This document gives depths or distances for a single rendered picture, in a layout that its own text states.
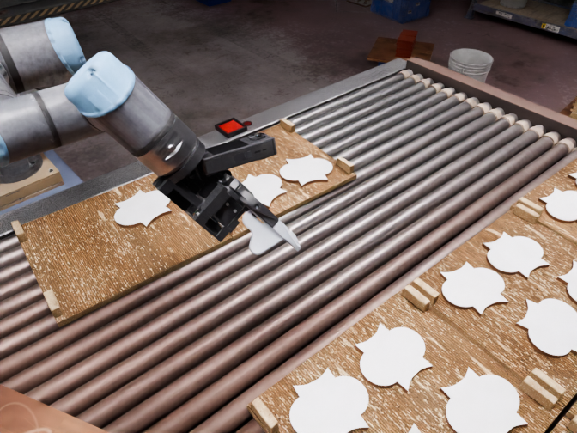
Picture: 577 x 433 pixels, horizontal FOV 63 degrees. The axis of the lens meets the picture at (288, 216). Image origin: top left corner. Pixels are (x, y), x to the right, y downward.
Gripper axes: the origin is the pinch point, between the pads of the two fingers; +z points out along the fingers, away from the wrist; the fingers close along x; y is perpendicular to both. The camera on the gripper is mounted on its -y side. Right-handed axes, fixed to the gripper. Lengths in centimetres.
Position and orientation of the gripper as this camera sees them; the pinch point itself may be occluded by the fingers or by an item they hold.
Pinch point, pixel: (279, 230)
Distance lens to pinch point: 73.9
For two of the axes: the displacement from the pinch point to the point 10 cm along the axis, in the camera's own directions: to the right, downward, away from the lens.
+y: -6.4, 7.6, -1.1
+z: 5.9, 5.9, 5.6
